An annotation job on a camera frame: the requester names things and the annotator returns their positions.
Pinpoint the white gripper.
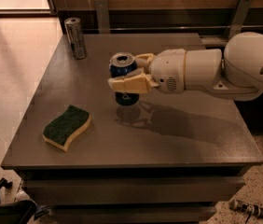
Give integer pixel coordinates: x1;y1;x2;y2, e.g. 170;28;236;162
108;49;187;94

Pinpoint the blue pepsi can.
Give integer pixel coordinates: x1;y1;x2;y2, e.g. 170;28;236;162
109;52;139;105

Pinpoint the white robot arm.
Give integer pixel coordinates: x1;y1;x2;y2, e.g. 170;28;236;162
108;32;263;101

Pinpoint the silver energy drink can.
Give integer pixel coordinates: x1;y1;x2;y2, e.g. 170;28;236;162
64;18;87;60

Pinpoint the green and yellow sponge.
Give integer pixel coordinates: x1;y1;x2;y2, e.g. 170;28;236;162
43;105;91;151

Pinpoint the grey side shelf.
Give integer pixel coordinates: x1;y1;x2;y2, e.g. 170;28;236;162
200;35;228;48

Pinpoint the upper grey drawer front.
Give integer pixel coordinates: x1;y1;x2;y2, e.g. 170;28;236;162
23;176;244;205

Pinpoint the grey drawer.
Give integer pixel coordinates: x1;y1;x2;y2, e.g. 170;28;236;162
23;176;244;205
53;206;216;224

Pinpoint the lower grey drawer front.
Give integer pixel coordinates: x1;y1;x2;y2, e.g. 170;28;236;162
53;206;216;224

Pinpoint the black white striped rod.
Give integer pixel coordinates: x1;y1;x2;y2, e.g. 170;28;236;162
228;199;263;220

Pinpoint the black chair base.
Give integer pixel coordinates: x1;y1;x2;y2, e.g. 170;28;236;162
0;175;50;224

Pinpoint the left metal wall bracket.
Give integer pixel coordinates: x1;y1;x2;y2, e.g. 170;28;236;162
95;0;110;34

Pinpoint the metal wall bracket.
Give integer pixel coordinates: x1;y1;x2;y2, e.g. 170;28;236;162
224;0;253;40
95;0;110;34

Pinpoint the right metal wall bracket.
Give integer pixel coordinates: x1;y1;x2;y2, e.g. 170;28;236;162
224;0;253;40

